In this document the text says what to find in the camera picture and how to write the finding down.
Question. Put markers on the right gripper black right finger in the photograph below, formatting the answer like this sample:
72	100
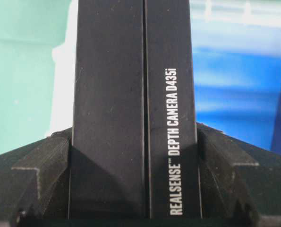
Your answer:
240	183

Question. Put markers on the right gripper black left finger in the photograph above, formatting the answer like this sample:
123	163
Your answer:
34	180

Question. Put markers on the black RealSense box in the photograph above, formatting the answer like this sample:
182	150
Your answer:
134	146

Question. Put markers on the blue liner in case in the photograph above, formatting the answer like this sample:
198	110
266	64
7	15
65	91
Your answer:
237	74

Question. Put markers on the green table cloth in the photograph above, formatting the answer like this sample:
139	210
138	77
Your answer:
37	67

